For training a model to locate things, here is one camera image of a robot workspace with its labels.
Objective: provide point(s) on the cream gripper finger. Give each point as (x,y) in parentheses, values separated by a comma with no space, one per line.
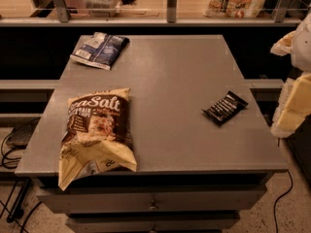
(284,46)
(294,106)

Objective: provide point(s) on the black rxbar chocolate bar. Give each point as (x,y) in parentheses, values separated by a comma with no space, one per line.
(225,109)

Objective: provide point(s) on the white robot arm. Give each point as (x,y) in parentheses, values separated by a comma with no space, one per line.
(301,54)

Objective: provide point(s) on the colourful snack bag on shelf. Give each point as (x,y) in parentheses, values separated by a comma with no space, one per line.
(233,8)

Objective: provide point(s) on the blue chip bag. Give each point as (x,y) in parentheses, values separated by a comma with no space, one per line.
(101,50)

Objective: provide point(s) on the yellow brown sea salt chip bag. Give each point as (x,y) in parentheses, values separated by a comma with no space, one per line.
(97,137)

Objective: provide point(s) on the grey cabinet with drawers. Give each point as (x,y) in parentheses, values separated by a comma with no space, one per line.
(193,176)

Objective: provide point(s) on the clear plastic container on shelf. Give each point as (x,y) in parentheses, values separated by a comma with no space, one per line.
(101,8)

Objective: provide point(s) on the dark power adapter box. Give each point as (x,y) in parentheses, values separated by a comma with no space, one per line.
(20,136)

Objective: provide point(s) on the metal shelf rail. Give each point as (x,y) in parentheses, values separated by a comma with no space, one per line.
(144,13)

